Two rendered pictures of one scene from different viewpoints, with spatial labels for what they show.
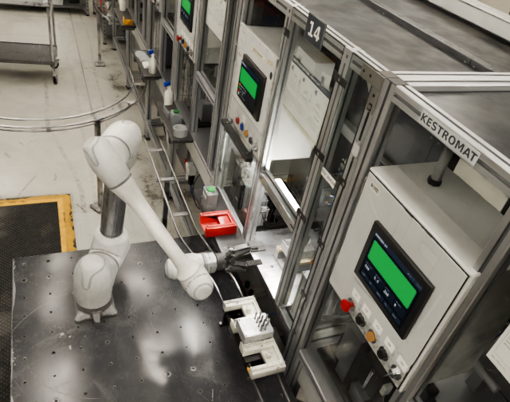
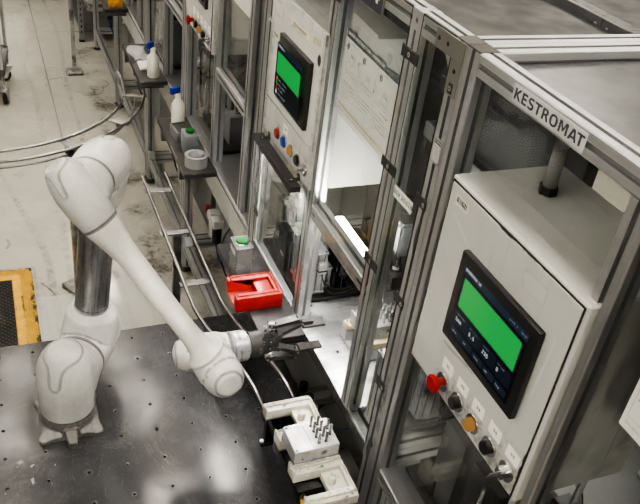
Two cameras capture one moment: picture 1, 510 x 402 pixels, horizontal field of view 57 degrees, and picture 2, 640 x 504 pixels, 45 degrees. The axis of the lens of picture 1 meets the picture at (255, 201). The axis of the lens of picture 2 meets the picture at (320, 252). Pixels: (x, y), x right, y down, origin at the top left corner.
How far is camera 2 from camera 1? 0.22 m
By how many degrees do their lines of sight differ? 3
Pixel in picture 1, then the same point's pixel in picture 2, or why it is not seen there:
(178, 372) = not seen: outside the picture
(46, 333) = not seen: outside the picture
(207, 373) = not seen: outside the picture
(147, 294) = (149, 402)
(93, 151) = (60, 179)
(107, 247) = (86, 330)
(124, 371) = not seen: outside the picture
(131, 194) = (118, 241)
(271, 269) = (336, 355)
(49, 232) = not seen: outside the picture
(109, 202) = (87, 260)
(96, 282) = (69, 381)
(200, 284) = (224, 372)
